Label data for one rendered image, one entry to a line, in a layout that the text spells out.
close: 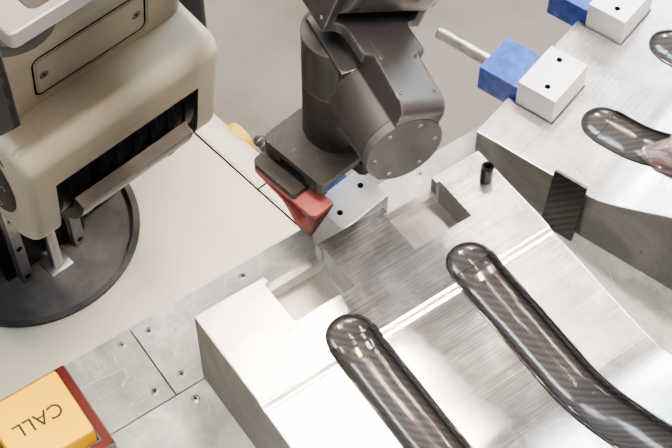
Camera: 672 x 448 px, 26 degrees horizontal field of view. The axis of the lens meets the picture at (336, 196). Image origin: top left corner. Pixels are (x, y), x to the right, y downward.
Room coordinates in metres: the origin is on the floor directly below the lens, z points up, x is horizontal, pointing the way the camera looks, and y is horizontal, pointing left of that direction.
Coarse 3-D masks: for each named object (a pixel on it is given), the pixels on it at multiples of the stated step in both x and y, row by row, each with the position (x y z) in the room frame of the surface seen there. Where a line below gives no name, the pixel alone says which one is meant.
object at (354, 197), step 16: (256, 144) 0.74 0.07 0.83; (352, 176) 0.69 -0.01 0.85; (336, 192) 0.67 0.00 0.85; (352, 192) 0.67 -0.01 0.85; (368, 192) 0.67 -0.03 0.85; (384, 192) 0.67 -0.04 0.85; (336, 208) 0.65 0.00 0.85; (352, 208) 0.65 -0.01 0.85; (368, 208) 0.65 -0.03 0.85; (384, 208) 0.67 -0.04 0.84; (320, 224) 0.65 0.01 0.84; (336, 224) 0.64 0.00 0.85; (320, 240) 0.65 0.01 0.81
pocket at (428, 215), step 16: (432, 192) 0.66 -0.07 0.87; (448, 192) 0.65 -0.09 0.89; (400, 208) 0.64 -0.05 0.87; (416, 208) 0.64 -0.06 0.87; (432, 208) 0.65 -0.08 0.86; (448, 208) 0.64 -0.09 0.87; (464, 208) 0.63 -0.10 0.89; (400, 224) 0.63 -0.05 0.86; (416, 224) 0.63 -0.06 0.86; (432, 224) 0.63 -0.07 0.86; (448, 224) 0.63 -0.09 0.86; (416, 240) 0.62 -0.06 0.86
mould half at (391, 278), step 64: (512, 192) 0.64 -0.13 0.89; (384, 256) 0.59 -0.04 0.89; (512, 256) 0.59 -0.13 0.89; (256, 320) 0.53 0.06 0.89; (320, 320) 0.53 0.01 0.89; (384, 320) 0.53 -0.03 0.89; (448, 320) 0.53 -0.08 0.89; (576, 320) 0.54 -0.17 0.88; (256, 384) 0.48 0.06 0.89; (320, 384) 0.48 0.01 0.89; (448, 384) 0.48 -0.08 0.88; (512, 384) 0.48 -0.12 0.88; (640, 384) 0.48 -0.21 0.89
